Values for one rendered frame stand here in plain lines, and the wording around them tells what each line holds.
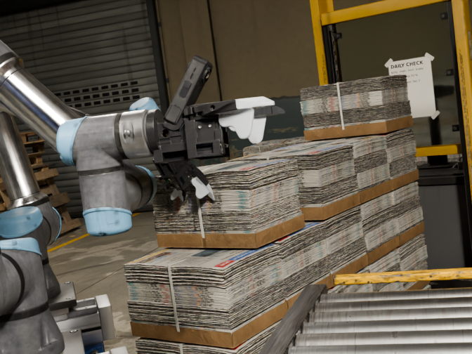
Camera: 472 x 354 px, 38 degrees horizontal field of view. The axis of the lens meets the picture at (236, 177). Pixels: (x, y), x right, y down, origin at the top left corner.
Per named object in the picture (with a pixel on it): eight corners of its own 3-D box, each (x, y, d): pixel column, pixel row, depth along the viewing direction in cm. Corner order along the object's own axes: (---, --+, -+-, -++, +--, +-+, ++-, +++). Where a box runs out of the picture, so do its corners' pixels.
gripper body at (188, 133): (234, 156, 112) (163, 164, 114) (229, 103, 112) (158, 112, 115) (225, 154, 104) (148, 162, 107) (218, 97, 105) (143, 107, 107)
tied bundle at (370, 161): (273, 208, 275) (266, 150, 273) (310, 195, 298) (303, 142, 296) (360, 206, 252) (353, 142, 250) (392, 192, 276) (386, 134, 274)
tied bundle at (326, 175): (231, 223, 251) (223, 160, 249) (273, 208, 275) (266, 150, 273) (324, 222, 229) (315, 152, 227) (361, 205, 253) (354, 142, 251)
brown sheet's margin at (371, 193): (274, 206, 275) (272, 195, 275) (310, 193, 298) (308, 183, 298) (361, 204, 253) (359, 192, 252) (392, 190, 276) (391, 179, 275)
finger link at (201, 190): (206, 211, 200) (182, 189, 199) (215, 197, 204) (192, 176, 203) (211, 206, 198) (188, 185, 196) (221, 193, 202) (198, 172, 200)
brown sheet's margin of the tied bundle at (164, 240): (157, 247, 220) (155, 234, 219) (211, 227, 243) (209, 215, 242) (197, 247, 210) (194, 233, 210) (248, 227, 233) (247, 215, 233)
